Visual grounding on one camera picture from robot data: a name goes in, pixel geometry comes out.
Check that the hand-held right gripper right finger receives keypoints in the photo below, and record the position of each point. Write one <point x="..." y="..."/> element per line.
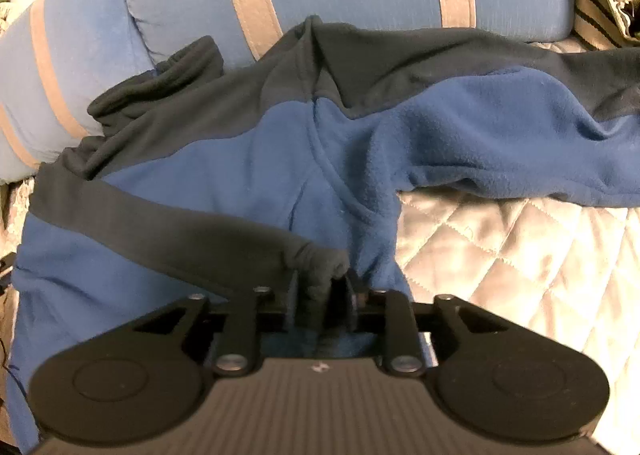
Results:
<point x="344" y="305"/>

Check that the blue and navy fleece jacket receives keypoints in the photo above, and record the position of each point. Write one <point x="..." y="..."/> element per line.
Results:
<point x="240" y="175"/>

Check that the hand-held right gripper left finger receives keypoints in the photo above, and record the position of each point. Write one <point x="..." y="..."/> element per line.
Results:
<point x="292" y="302"/>

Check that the beige quilted bedspread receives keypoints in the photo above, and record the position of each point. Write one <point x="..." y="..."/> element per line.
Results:
<point x="525" y="265"/>

